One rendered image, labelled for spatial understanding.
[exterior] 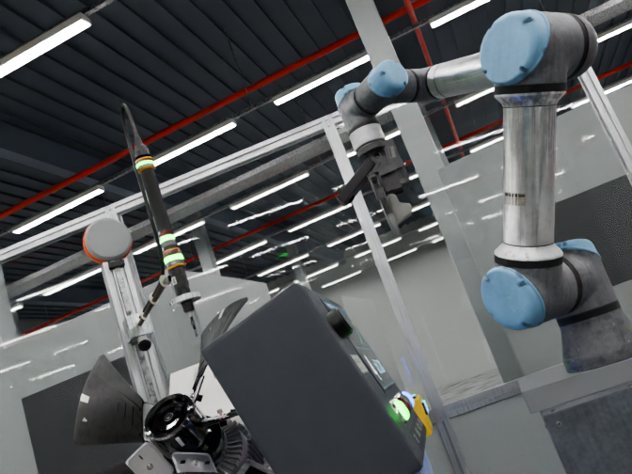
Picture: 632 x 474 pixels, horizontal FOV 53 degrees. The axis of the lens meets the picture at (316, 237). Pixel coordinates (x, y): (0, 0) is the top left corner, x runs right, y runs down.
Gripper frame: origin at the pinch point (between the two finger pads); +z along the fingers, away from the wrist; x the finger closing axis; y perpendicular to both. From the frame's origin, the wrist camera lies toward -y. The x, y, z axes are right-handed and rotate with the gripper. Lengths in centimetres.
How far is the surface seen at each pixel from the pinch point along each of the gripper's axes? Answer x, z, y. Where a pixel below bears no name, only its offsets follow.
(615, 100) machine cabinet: 226, -70, 153
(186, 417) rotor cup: -6, 22, -55
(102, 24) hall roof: 490, -450, -208
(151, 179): 0, -33, -49
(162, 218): 0, -23, -49
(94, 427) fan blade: 12, 16, -85
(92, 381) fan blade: 13, 5, -83
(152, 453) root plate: -2, 27, -66
